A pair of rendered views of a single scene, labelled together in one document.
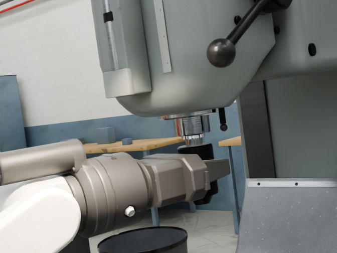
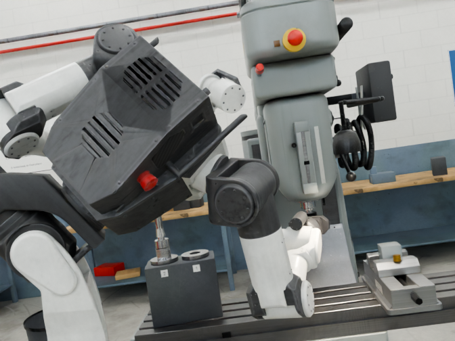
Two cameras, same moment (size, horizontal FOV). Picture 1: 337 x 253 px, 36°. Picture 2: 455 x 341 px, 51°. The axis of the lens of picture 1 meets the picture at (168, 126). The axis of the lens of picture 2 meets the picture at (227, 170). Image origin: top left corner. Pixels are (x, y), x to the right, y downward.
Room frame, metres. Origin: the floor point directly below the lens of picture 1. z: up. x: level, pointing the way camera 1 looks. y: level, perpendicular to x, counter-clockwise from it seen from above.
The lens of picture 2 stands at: (-0.38, 1.05, 1.51)
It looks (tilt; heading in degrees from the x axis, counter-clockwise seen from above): 3 degrees down; 323
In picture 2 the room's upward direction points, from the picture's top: 8 degrees counter-clockwise
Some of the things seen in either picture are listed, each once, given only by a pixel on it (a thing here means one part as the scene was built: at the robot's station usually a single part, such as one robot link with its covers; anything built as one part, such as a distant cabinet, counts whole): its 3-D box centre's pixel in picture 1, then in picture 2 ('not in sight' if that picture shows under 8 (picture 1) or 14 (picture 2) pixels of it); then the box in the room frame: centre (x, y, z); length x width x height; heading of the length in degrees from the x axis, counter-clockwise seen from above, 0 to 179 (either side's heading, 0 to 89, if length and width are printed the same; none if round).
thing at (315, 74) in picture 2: not in sight; (290, 82); (0.72, -0.06, 1.68); 0.34 x 0.24 x 0.10; 140
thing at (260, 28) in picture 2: not in sight; (284, 40); (0.69, -0.04, 1.81); 0.47 x 0.26 x 0.16; 140
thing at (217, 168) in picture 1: (212, 170); not in sight; (0.66, -0.05, 1.23); 0.06 x 0.02 x 0.03; 125
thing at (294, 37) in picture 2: not in sight; (294, 38); (0.49, 0.13, 1.76); 0.04 x 0.03 x 0.04; 50
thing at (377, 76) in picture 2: not in sight; (376, 93); (0.70, -0.48, 1.62); 0.20 x 0.09 x 0.21; 140
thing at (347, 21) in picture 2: not in sight; (331, 40); (0.62, -0.17, 1.79); 0.45 x 0.04 x 0.04; 140
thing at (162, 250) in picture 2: not in sight; (162, 249); (0.99, 0.34, 1.21); 0.05 x 0.05 x 0.05
